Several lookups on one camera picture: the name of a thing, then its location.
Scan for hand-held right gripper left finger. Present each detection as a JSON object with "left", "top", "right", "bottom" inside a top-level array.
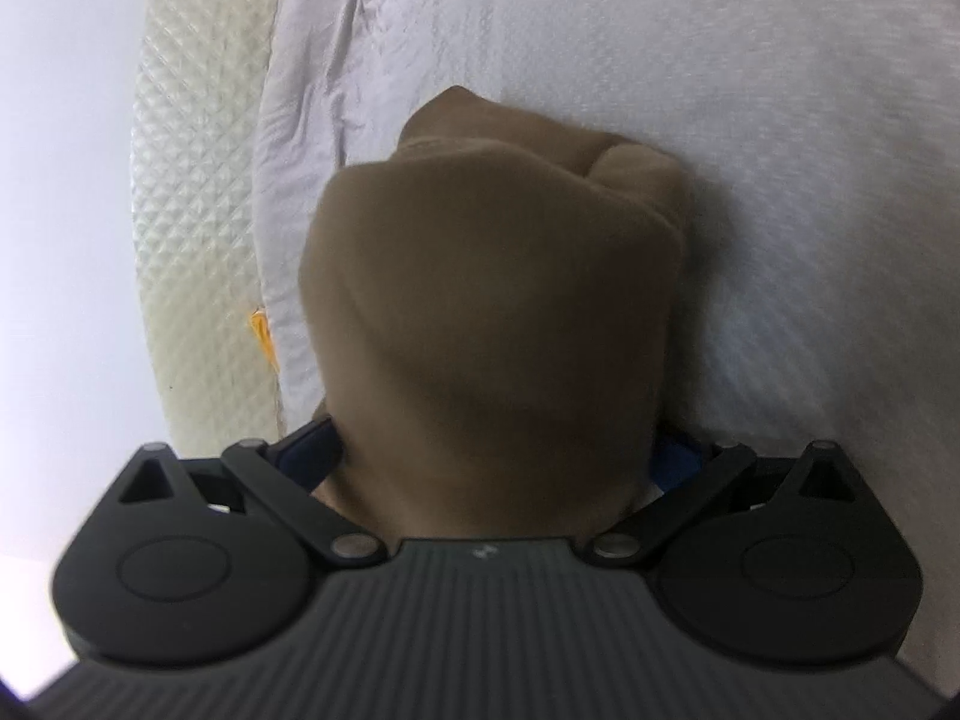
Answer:
[{"left": 116, "top": 418, "right": 388, "bottom": 565}]

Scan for cream quilted pillow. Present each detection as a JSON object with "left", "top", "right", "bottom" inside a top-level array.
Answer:
[{"left": 130, "top": 0, "right": 302, "bottom": 460}]

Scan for brown pants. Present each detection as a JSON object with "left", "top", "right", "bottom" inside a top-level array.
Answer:
[{"left": 298, "top": 84, "right": 695, "bottom": 542}]

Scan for yellow object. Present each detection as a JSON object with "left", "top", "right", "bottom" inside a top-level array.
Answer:
[{"left": 247, "top": 304, "right": 280, "bottom": 374}]

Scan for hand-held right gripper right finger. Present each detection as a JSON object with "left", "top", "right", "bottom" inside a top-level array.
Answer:
[{"left": 579, "top": 424, "right": 862, "bottom": 568}]

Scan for white bed cover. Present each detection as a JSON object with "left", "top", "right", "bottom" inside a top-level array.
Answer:
[{"left": 253, "top": 0, "right": 960, "bottom": 691}]

